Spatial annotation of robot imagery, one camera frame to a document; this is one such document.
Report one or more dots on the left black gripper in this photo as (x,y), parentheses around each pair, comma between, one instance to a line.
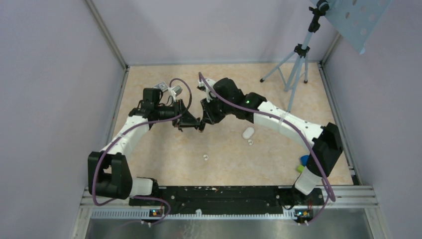
(187,120)

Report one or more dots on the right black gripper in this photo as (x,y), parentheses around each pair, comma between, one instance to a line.
(209,117)

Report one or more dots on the black charging case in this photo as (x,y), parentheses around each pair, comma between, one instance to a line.
(201,128)

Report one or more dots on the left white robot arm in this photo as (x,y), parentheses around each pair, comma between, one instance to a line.
(108,170)

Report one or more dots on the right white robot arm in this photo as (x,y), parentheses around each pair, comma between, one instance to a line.
(323,142)

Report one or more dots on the white charging case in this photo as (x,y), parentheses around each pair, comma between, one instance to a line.
(247,134)

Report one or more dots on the card deck box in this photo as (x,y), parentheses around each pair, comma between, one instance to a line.
(162,86)

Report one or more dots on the light blue tripod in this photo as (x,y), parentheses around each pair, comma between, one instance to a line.
(301,64)

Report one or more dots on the blue toy block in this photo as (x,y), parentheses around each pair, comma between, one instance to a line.
(304,160)

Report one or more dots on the green cube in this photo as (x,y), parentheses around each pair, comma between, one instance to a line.
(300,168)

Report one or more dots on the perforated blue panel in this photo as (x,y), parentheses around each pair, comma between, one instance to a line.
(354,20)

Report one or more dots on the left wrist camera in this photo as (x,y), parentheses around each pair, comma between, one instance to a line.
(175,91)

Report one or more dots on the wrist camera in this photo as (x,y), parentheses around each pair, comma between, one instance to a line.
(175,91)
(206,86)

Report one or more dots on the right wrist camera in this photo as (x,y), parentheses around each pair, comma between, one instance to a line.
(206,86)

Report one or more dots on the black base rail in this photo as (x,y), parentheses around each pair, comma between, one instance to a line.
(231,200)

